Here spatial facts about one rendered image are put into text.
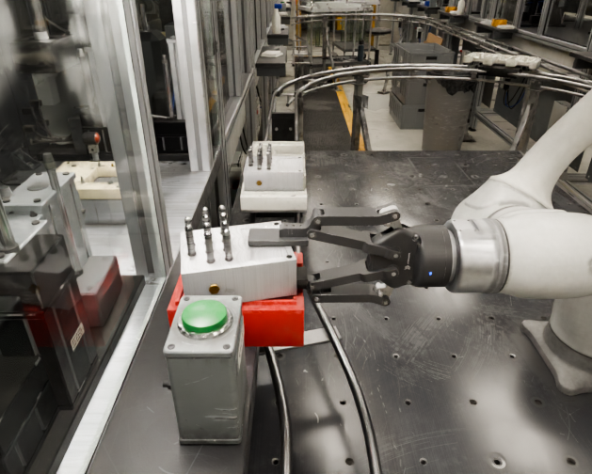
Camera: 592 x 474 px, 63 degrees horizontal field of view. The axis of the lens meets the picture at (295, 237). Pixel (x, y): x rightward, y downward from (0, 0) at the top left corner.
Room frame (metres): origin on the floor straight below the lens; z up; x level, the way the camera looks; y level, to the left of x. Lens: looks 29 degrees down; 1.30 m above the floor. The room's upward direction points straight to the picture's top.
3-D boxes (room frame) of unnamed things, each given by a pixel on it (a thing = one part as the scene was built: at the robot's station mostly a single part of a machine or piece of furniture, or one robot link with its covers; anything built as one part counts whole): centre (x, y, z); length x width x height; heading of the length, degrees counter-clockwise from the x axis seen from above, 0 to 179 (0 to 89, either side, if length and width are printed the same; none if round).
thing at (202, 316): (0.34, 0.08, 1.03); 0.04 x 0.04 x 0.02
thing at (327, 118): (5.48, -0.28, 0.01); 5.85 x 0.59 x 0.01; 0
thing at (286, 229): (0.49, -0.01, 1.04); 0.05 x 0.01 x 0.03; 90
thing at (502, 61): (2.69, -1.10, 0.84); 0.37 x 0.14 x 0.10; 58
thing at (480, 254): (0.49, -0.21, 1.00); 0.09 x 0.06 x 0.09; 0
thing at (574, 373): (0.68, -0.53, 0.71); 0.22 x 0.18 x 0.06; 0
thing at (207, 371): (0.34, 0.09, 0.97); 0.08 x 0.08 x 0.12; 0
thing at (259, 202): (1.10, 0.05, 0.84); 0.36 x 0.14 x 0.10; 0
